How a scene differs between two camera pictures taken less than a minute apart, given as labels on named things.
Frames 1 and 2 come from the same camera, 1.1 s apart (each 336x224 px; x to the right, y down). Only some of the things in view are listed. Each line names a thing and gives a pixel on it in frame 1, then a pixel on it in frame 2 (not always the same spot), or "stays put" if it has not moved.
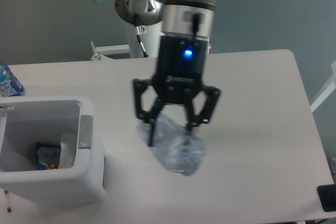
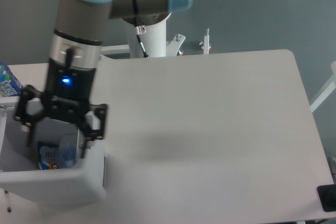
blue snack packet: (48, 156) stays put
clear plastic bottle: (179, 150) -> (67, 151)
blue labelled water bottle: (10, 86) stays put
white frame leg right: (327, 91) stays put
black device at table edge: (327, 193) stays put
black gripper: (180, 70) -> (67, 92)
